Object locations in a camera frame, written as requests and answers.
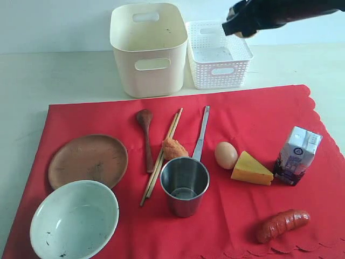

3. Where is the brown wooden plate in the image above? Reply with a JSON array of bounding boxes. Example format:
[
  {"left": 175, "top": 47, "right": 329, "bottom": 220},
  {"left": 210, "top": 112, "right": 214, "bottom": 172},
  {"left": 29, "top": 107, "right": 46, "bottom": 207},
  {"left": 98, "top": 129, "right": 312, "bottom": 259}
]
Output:
[{"left": 47, "top": 134, "right": 128, "bottom": 190}]

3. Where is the white perforated plastic basket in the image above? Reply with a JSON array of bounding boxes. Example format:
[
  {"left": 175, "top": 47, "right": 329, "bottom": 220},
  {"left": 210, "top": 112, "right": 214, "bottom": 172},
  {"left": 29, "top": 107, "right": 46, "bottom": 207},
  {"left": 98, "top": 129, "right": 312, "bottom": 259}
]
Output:
[{"left": 185, "top": 21, "right": 253, "bottom": 90}]

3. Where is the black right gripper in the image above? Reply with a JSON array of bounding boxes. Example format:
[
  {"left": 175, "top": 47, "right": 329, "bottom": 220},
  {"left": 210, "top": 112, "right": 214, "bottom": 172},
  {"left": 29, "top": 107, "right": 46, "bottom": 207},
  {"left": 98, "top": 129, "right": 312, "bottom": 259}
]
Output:
[{"left": 222, "top": 0, "right": 337, "bottom": 36}]

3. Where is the yellow cheese wedge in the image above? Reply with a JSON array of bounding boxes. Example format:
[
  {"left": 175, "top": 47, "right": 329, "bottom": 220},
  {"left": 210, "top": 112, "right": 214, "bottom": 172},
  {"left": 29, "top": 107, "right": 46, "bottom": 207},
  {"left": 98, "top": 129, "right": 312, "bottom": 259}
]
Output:
[{"left": 231, "top": 151, "right": 273, "bottom": 186}]

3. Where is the large cream plastic bin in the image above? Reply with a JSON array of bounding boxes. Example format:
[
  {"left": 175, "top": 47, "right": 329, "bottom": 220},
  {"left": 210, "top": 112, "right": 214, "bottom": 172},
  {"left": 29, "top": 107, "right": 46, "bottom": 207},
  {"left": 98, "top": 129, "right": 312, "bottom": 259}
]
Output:
[{"left": 109, "top": 3, "right": 188, "bottom": 98}]

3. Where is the stainless steel cup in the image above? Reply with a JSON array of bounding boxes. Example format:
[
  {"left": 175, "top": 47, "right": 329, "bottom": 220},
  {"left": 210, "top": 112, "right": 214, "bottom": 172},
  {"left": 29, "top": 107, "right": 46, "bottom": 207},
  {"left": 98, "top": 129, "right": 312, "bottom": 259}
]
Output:
[{"left": 160, "top": 156, "right": 210, "bottom": 218}]

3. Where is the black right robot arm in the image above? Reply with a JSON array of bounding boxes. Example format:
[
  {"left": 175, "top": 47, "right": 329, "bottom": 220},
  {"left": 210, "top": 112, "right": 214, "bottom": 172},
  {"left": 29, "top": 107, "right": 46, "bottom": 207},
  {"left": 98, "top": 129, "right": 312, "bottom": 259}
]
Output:
[{"left": 222, "top": 0, "right": 344, "bottom": 38}]

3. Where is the red table cloth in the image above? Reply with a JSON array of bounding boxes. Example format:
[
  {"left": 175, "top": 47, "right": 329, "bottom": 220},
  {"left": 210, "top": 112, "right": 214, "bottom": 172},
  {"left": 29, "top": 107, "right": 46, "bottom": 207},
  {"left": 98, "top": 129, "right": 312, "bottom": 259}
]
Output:
[{"left": 3, "top": 85, "right": 344, "bottom": 258}]

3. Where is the left wooden chopstick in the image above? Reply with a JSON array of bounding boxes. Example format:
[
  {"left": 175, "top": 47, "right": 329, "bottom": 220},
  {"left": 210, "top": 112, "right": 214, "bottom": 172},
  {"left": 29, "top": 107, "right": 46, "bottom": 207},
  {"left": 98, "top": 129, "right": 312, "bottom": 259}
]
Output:
[{"left": 140, "top": 113, "right": 178, "bottom": 207}]

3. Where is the pale green bowl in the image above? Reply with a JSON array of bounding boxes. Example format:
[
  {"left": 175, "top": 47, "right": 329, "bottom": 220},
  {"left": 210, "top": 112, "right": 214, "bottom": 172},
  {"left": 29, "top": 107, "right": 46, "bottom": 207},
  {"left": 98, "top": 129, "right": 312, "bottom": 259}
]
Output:
[{"left": 30, "top": 180, "right": 119, "bottom": 258}]

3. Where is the brown egg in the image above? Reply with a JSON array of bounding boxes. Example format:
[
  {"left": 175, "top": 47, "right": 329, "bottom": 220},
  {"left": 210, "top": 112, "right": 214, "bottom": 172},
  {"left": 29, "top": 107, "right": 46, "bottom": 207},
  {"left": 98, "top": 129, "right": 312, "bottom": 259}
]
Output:
[{"left": 215, "top": 141, "right": 238, "bottom": 170}]

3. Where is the red grilled sausage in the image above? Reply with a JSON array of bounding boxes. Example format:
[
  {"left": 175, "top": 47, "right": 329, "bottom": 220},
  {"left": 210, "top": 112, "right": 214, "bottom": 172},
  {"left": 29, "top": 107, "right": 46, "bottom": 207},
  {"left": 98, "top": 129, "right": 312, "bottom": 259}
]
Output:
[{"left": 256, "top": 209, "right": 311, "bottom": 243}]

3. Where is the orange fried food piece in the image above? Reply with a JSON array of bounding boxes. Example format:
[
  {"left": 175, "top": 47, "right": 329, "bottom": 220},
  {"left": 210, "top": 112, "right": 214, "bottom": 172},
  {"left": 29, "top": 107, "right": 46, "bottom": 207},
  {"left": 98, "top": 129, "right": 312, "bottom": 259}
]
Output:
[{"left": 162, "top": 137, "right": 189, "bottom": 161}]

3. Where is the wooden chopstick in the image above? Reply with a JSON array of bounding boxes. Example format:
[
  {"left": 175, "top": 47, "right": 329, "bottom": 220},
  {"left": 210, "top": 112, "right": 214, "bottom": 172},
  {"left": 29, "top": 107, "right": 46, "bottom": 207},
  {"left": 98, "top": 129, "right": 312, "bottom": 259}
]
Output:
[
  {"left": 146, "top": 108, "right": 183, "bottom": 199},
  {"left": 140, "top": 113, "right": 178, "bottom": 207}
]

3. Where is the yellow lemon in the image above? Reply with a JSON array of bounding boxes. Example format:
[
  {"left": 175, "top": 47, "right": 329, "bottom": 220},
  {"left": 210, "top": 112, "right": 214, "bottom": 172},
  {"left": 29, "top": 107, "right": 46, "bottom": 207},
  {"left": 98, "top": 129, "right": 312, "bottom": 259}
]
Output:
[{"left": 235, "top": 30, "right": 258, "bottom": 39}]

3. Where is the silver table knife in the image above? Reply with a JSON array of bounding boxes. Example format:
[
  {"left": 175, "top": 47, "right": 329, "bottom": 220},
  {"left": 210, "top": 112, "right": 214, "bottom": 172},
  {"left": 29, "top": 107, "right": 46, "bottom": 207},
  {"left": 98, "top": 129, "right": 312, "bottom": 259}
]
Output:
[{"left": 192, "top": 106, "right": 210, "bottom": 161}]

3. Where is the brown wooden spoon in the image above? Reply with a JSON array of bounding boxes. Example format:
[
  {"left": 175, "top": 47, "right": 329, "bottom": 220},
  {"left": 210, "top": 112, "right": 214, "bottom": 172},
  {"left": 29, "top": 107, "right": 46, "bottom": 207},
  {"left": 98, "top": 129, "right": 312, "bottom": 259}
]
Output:
[{"left": 136, "top": 109, "right": 154, "bottom": 174}]

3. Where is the right wooden chopstick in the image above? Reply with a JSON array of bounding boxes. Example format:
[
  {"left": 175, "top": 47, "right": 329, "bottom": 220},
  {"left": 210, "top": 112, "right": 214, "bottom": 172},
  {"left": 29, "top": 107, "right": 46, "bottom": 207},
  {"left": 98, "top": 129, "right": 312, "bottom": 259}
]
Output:
[{"left": 146, "top": 108, "right": 183, "bottom": 199}]

